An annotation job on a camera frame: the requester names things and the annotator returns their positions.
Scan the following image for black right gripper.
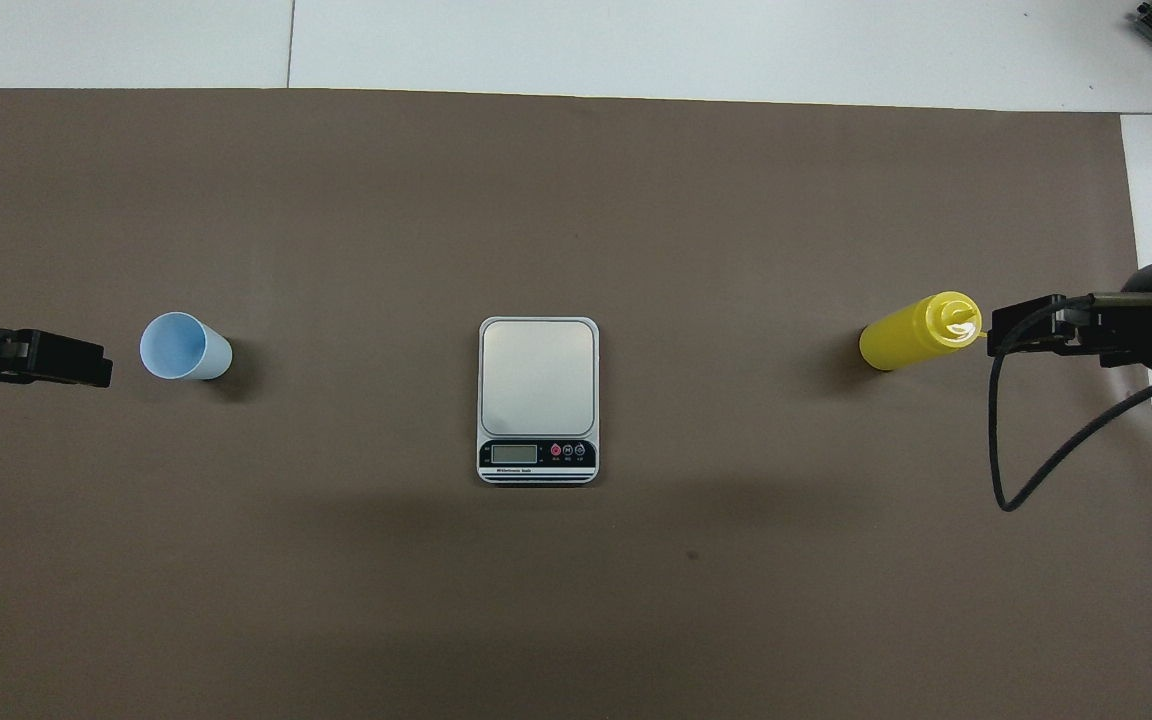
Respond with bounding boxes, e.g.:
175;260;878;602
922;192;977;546
988;254;1152;377

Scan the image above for light blue plastic cup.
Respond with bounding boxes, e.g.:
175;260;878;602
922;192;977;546
140;312;233;382

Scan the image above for yellow squeeze bottle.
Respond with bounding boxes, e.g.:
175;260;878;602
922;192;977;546
858;291;989;373

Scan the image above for silver digital kitchen scale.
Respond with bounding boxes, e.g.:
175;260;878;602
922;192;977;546
477;316;600;487

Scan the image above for brown table mat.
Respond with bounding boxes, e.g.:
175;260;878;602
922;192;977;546
0;88;1152;720

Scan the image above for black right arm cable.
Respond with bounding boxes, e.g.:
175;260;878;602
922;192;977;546
988;293;1152;513

